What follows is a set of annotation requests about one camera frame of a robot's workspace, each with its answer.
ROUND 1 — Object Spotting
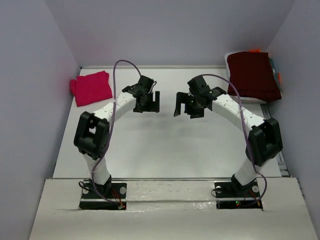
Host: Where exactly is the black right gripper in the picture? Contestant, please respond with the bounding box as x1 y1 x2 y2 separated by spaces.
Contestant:
173 91 205 119

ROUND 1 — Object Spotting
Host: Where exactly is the pink t-shirt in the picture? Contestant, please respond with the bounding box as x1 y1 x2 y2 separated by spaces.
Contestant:
69 71 113 107

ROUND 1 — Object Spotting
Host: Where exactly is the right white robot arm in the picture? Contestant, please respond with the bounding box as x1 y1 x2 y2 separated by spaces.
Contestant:
173 74 283 196

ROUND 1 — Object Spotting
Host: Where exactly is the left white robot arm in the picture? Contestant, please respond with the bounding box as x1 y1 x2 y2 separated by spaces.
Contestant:
73 75 160 198

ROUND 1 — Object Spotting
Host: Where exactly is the orange object behind stack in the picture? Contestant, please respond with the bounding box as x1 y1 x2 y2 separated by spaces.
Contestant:
249 48 261 53

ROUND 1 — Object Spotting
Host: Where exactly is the teal orange item beside stack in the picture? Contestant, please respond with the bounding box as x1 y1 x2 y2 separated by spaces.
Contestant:
269 58 282 91

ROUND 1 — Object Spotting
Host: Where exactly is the dark red folded t-shirt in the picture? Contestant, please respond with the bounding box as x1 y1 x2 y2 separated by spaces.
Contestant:
226 51 282 103

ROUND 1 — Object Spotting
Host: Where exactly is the metal rail right side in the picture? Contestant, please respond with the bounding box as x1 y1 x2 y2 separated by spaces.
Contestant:
262 103 290 178

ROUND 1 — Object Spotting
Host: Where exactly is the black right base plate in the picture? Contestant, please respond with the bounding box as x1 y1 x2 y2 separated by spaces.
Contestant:
211 180 263 210

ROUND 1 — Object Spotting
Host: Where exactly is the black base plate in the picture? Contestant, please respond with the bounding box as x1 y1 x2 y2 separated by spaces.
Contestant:
211 180 263 210
78 180 127 211

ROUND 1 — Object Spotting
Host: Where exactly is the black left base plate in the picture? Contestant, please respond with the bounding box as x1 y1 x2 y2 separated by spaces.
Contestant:
78 180 127 211

